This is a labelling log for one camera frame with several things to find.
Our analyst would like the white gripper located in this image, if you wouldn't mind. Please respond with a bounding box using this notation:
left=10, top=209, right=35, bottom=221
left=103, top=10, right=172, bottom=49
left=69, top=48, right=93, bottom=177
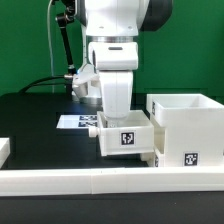
left=99, top=71, right=133, bottom=120

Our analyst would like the white drawer box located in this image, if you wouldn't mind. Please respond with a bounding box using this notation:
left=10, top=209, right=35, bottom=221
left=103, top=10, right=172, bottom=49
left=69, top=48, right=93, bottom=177
left=140, top=152, right=164, bottom=167
left=89, top=110, right=154, bottom=156

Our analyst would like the white drawer cabinet frame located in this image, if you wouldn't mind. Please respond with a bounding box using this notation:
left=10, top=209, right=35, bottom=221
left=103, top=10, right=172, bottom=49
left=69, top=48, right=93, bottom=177
left=146, top=94, right=224, bottom=167

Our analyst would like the white front drawer box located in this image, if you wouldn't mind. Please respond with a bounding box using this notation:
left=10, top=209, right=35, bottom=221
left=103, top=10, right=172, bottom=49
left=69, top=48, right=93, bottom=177
left=140, top=152, right=164, bottom=167

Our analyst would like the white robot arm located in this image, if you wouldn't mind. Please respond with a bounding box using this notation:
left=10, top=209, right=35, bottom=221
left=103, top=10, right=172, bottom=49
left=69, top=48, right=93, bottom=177
left=73, top=0, right=173, bottom=120

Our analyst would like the white fiducial marker sheet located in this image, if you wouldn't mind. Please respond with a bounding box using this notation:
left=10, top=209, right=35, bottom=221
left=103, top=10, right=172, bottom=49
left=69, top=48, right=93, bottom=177
left=56, top=115, right=97, bottom=129

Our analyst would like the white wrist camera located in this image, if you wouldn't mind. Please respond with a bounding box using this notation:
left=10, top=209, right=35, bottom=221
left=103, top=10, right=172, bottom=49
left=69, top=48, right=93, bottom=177
left=72, top=64, right=99, bottom=98

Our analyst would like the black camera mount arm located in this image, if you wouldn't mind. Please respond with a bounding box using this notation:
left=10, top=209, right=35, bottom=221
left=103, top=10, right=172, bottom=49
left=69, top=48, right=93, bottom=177
left=55, top=5, right=81, bottom=94

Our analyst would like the black base cable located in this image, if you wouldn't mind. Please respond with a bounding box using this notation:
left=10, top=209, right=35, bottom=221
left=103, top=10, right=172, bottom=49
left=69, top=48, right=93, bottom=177
left=18, top=75, right=76, bottom=94

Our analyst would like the white hanging cable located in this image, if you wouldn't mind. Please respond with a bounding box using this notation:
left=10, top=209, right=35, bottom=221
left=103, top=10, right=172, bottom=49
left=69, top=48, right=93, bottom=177
left=46, top=0, right=56, bottom=94

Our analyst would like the white front fence rail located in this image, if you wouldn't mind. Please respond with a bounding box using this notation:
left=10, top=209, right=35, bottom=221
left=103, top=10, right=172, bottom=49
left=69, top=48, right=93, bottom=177
left=0, top=166, right=224, bottom=196

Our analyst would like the white fence rail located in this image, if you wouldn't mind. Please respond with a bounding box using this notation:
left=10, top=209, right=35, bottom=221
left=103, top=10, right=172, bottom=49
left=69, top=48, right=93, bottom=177
left=0, top=138, right=10, bottom=168
left=0, top=166, right=224, bottom=196

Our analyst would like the white left fence rail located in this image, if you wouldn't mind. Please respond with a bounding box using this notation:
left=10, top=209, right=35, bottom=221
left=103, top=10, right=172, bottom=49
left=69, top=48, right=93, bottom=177
left=0, top=138, right=10, bottom=168

